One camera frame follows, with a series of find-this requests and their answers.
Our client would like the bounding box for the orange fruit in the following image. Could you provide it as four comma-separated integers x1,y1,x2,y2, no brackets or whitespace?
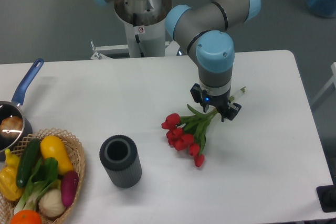
10,210,42,224

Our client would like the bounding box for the green cucumber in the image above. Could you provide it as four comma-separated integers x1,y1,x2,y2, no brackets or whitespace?
16,138,40,188

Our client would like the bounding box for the yellow squash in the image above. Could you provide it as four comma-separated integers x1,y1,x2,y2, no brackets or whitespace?
40,135,74,175

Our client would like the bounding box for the dark grey ribbed vase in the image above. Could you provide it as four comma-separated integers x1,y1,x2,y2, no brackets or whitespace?
99,135,142,188

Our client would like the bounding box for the blue handled saucepan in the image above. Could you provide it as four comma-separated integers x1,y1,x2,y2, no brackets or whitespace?
1,58,44,162

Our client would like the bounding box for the purple eggplant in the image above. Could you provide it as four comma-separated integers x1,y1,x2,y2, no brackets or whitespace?
60,170,79,207

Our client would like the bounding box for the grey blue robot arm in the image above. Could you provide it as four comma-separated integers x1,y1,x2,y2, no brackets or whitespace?
95,0,261,120

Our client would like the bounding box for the white furniture frame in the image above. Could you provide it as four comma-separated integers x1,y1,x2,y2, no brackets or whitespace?
310,62,335,111

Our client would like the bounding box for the browned bun in saucepan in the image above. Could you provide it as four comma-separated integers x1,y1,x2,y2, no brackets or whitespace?
1,116,23,138

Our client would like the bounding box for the red tulip bouquet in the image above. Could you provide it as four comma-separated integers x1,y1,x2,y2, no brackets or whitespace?
161,105,219,167

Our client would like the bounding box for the black device at table edge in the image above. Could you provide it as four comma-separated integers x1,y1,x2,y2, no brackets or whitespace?
316,185,335,212

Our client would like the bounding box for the white garlic bulb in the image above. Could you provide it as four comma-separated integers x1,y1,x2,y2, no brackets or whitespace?
38,189,66,218

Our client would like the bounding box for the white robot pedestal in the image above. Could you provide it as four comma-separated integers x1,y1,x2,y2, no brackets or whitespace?
90,0,184,60

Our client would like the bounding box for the yellow bell pepper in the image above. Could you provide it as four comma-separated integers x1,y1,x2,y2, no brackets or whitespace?
1,148,24,201

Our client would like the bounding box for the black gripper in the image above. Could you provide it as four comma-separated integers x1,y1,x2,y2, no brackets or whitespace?
190,83,242,122

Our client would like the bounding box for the green bok choy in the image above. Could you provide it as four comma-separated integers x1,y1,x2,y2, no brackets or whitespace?
14,157,58,214

